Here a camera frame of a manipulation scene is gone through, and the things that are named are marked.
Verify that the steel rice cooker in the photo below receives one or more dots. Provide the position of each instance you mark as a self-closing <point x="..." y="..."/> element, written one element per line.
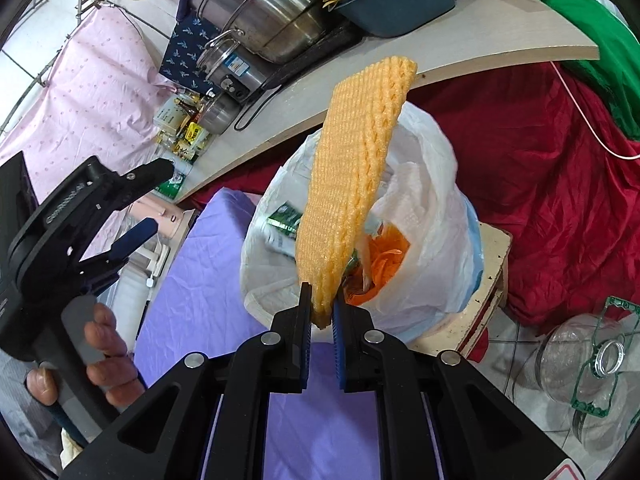
<point x="235" y="67"/>

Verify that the large steel steamer pot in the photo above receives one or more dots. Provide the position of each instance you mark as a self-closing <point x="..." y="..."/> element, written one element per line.
<point x="260" y="10"/>

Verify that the dark sauce bottle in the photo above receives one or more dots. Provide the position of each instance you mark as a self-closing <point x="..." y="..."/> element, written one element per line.
<point x="182" y="150"/>

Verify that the green plastic bag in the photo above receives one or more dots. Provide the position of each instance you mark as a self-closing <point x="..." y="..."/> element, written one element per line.
<point x="590" y="35"/>

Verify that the brown sauce bottle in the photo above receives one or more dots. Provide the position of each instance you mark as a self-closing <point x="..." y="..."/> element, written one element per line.
<point x="190" y="105"/>

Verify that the yellow seasoning packets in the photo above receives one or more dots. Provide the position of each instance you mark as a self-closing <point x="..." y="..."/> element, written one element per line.
<point x="195" y="135"/>

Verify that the red cloth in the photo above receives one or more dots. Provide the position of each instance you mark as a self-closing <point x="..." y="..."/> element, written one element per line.
<point x="525" y="185"/>

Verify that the white green carton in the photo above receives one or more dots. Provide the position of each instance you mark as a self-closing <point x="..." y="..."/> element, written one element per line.
<point x="167" y="115"/>

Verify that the white glass kettle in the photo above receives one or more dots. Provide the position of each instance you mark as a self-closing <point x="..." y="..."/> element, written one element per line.
<point x="152" y="267"/>

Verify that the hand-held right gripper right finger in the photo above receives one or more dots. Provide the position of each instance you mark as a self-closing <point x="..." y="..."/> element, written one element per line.
<point x="340" y="347"/>

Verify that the navy printed cloth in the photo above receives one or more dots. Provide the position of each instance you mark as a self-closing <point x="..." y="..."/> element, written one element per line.
<point x="185" y="55"/>

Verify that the person's left hand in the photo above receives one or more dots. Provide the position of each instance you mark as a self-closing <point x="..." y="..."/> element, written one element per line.
<point x="110" y="355"/>

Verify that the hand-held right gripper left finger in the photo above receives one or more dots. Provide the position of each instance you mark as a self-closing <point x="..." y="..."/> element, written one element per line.
<point x="302" y="342"/>

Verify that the small steel pot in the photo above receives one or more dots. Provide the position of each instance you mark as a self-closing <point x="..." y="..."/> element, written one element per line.
<point x="220" y="115"/>

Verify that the pink dotted bedsheet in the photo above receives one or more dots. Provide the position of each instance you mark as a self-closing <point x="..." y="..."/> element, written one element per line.
<point x="100" y="85"/>

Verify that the green patterned wrapper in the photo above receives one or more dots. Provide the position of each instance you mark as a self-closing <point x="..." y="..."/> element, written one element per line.
<point x="285" y="220"/>

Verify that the pink electric kettle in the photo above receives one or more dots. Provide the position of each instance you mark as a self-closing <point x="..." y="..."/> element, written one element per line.
<point x="170" y="217"/>

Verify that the orange printed plastic bag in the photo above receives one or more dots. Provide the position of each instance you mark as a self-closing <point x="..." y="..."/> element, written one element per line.
<point x="385" y="255"/>

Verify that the white lined trash bin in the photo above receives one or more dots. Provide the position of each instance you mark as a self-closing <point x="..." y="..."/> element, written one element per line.
<point x="430" y="210"/>

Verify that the orange waffle cloth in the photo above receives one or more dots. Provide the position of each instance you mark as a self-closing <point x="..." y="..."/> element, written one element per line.
<point x="350" y="185"/>

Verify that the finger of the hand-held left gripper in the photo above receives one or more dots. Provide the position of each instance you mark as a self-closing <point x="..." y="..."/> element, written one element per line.
<point x="131" y="239"/>
<point x="150" y="172"/>

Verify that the clear plastic bottle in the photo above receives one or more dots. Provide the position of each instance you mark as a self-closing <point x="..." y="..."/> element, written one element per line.
<point x="560" y="355"/>

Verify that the black induction cooker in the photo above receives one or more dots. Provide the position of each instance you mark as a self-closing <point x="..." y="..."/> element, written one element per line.
<point x="330" y="40"/>

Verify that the green tin can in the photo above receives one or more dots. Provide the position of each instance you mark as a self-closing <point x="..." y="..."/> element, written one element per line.
<point x="172" y="185"/>

